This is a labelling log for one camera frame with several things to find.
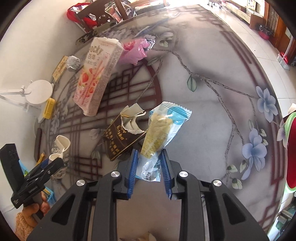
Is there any pink plastic wrapper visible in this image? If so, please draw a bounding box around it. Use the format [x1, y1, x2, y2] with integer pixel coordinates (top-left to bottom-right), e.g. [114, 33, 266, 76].
[118, 38, 155, 65]

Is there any red trash bin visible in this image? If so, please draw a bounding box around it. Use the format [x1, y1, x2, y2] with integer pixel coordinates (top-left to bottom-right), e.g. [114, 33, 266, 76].
[259, 25, 273, 40]

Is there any person's left hand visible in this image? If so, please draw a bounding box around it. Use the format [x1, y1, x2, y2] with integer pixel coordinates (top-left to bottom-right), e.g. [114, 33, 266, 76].
[22, 192, 50, 227]

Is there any dark brown torn box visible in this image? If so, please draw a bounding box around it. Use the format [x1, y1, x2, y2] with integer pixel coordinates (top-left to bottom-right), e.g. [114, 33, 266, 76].
[103, 103, 146, 161]

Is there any yellow handled tool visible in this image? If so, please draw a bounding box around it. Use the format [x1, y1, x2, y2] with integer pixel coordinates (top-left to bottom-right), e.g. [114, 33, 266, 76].
[36, 153, 45, 166]

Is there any floral seat cushion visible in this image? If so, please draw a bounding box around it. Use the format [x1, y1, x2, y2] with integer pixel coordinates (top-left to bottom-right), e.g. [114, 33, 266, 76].
[75, 22, 121, 45]

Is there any red bag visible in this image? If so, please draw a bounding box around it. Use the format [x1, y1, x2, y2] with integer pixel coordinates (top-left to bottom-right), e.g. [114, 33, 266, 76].
[66, 3, 97, 28]

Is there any red green round stool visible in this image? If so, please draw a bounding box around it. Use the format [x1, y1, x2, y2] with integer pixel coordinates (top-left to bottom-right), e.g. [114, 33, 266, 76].
[285, 111, 296, 191]

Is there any yellow rectangular holder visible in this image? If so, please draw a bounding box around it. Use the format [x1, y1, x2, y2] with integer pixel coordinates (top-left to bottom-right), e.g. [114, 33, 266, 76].
[43, 98, 56, 120]

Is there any blue white snack wrapper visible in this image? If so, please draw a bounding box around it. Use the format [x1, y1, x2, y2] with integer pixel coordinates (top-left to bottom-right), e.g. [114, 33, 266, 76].
[136, 101, 192, 182]

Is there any white desk fan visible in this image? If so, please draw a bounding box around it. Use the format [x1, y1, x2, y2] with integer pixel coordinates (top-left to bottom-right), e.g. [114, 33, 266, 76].
[1, 80, 54, 123]

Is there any crumpled grey paper ball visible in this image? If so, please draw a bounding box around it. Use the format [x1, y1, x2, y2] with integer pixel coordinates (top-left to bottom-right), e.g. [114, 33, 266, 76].
[66, 55, 80, 71]

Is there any red white mop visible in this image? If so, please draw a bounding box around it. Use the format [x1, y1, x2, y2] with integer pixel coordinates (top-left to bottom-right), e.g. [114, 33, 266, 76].
[277, 36, 295, 70]

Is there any floral paper cup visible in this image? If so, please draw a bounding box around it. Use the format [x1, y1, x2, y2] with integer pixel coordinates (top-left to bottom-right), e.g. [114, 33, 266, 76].
[49, 135, 71, 179]

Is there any pink Pocky box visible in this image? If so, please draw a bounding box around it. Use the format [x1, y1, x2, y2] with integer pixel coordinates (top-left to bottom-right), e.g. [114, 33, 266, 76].
[73, 37, 123, 116]

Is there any dark wooden dining chair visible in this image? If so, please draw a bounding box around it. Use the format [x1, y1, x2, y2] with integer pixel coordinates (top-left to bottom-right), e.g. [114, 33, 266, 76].
[79, 1, 128, 32]

